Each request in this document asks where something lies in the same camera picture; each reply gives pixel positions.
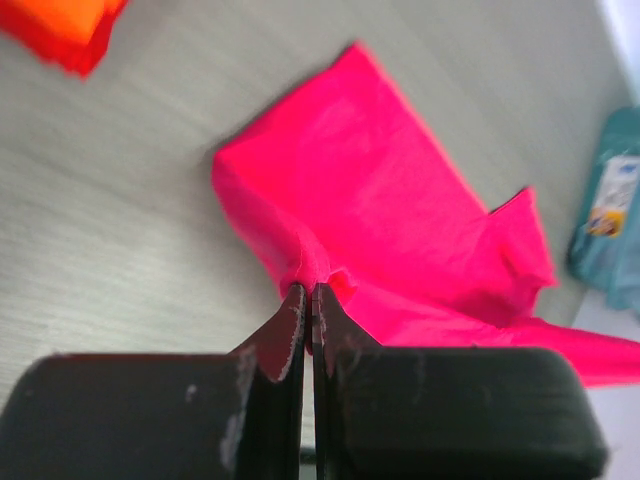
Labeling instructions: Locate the orange folded t shirt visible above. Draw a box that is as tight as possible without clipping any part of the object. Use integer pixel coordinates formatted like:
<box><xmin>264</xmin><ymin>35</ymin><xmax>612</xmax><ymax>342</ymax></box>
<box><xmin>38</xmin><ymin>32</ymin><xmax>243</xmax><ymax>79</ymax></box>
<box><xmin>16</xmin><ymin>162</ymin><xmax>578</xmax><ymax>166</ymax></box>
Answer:
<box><xmin>1</xmin><ymin>0</ymin><xmax>127</xmax><ymax>78</ymax></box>

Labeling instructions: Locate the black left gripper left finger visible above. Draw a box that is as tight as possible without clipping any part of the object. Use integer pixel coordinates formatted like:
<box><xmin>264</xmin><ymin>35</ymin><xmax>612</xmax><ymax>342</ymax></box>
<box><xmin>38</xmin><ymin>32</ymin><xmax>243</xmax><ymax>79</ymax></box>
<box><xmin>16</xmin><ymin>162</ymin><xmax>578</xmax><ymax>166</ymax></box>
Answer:
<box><xmin>1</xmin><ymin>285</ymin><xmax>306</xmax><ymax>479</ymax></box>

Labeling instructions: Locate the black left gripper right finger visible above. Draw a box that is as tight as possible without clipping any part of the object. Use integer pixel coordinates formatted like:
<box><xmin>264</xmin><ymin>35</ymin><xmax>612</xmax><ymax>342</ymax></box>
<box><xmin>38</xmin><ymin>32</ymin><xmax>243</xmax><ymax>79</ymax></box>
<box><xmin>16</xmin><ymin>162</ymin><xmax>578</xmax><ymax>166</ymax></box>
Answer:
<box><xmin>311</xmin><ymin>284</ymin><xmax>608</xmax><ymax>479</ymax></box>

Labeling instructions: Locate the teal plastic basket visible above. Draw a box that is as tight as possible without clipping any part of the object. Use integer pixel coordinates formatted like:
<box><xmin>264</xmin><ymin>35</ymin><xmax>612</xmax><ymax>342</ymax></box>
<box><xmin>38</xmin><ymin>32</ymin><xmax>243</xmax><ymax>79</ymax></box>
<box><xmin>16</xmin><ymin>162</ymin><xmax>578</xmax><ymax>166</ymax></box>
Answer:
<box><xmin>567</xmin><ymin>107</ymin><xmax>639</xmax><ymax>312</ymax></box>

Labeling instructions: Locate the pink t shirt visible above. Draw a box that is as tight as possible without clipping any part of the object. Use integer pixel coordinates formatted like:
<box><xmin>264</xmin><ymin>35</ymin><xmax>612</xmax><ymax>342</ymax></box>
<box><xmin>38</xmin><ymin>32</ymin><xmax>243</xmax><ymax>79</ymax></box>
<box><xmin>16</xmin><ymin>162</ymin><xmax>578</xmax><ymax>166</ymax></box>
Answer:
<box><xmin>212</xmin><ymin>44</ymin><xmax>639</xmax><ymax>387</ymax></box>

